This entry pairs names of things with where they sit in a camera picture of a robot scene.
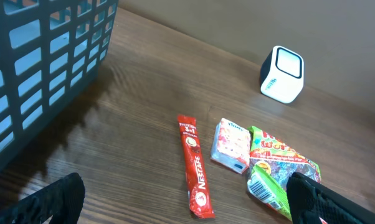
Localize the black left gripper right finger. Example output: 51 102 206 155
287 172 375 224

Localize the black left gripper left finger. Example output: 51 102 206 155
0 172 85 224

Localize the Haribo gummy candy bag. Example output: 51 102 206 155
247 126 321 220

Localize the red Nescafe coffee stick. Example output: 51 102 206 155
178 114 216 218

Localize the white barcode scanner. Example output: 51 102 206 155
260 45 305 104

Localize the grey plastic shopping basket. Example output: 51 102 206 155
0 0 118 171

